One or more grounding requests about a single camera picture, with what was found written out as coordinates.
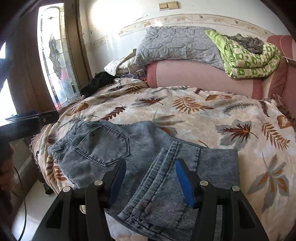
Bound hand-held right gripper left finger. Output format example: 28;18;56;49
31;159;127;241

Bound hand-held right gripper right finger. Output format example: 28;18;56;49
174;159;270;241

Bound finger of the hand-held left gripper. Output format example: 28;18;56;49
38;110;60;127

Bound blue denim pants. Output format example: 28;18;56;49
47;119;240;240

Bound person's left hand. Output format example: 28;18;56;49
0;144;15;193

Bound black cloth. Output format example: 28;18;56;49
80;71;121;98

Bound stained glass window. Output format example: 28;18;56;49
38;3;78;109

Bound leaf print quilt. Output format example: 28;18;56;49
30;77;296;241

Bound cream pillow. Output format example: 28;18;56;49
104;49;148;76

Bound pink padded headboard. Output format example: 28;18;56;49
147;35;296;109

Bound green patterned blanket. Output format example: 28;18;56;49
205;30;282;79

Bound grey quilted blanket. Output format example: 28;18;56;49
133;26;226;70

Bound dark grey cloth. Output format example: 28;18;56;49
223;34;264;55

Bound wooden door frame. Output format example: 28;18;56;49
62;0;93;82

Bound black cable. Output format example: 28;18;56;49
10;166;27;241

